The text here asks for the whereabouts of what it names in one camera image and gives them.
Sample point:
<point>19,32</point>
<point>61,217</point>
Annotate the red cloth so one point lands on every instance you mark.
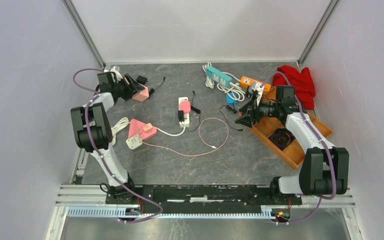
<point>304,85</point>

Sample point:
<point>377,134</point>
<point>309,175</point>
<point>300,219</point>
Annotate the small black adapter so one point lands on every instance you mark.
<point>142,80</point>

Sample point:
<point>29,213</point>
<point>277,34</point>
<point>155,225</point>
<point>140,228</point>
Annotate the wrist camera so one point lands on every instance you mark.
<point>258,91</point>
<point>116,70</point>

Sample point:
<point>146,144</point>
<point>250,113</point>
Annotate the white charger plug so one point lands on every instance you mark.
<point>134,142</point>

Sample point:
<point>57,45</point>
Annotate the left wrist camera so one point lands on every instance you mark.
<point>116,70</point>

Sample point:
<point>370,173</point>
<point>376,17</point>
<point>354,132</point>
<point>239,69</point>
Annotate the blue folding extension socket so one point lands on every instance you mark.
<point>230,100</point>

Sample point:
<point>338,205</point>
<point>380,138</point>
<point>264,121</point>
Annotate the orange pink usb charger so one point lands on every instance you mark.
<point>147,127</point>

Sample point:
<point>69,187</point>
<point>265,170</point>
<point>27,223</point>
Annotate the pink folding plug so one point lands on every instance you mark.
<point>185,106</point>

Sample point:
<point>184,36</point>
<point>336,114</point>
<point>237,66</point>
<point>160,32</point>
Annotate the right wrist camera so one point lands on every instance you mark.
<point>258,91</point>

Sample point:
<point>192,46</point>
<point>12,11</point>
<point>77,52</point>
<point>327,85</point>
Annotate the pink plug adapter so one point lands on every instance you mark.
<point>142,95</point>

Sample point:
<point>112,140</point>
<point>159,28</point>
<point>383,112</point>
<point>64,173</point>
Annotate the orange divided tray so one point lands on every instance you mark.
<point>293,154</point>

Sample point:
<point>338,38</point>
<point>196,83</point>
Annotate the pink square power strip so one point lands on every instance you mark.
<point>135,128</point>

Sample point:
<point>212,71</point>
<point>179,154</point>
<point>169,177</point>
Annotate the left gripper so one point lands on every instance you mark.
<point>133,87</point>

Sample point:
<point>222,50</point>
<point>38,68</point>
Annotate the white usb power strip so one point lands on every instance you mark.
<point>186,123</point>

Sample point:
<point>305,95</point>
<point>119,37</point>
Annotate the orange power strip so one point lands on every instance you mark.
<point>248,82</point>

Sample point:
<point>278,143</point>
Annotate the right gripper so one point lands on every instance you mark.
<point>246,120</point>

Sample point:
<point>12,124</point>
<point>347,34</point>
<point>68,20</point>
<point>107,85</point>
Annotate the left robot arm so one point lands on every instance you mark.
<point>93,132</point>

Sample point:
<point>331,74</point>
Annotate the teal power strip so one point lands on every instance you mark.
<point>218,76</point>

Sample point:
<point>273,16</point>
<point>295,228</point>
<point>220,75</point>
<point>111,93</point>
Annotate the black ring object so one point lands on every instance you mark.
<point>281,138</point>

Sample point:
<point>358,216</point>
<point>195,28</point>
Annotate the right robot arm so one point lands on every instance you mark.
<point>325,168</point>

